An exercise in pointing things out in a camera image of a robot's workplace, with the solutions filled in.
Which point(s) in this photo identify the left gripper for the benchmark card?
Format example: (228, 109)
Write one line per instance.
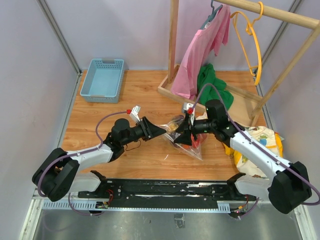
(150, 130)

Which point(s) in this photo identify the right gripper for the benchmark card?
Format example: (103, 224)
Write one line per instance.
(184, 138)

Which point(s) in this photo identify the clear zip top bag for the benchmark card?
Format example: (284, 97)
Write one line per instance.
(195, 153)

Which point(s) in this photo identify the dark red fake apple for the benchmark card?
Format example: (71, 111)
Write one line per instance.
(174, 135)

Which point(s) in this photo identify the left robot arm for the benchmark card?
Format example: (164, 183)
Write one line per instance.
(60, 174)

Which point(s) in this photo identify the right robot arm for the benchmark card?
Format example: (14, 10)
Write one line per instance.
(286, 184)

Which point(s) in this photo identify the yellow fake fruit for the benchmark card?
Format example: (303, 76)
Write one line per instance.
(172, 126)

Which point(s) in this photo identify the red fake fruit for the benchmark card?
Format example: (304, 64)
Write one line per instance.
(200, 139)

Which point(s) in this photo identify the green cloth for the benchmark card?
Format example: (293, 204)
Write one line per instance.
(207, 75)

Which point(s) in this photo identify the wooden clothes rack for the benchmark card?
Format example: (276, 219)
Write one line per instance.
(244, 53)

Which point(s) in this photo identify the light blue plastic basket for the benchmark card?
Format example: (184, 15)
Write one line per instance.
(103, 81)

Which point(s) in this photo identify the dinosaur print cloth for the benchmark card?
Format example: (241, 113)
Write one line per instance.
(265, 136)

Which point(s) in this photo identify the pink shirt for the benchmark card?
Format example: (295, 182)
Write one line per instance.
(208, 38)

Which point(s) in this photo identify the teal hanger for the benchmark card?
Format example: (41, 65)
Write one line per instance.
(212, 15)

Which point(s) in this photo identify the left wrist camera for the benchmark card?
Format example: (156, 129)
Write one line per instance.
(134, 114)

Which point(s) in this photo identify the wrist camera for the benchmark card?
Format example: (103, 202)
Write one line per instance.
(188, 108)
(134, 114)

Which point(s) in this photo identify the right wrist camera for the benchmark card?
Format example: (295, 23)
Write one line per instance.
(188, 108)

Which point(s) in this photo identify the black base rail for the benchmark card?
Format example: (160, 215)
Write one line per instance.
(163, 195)

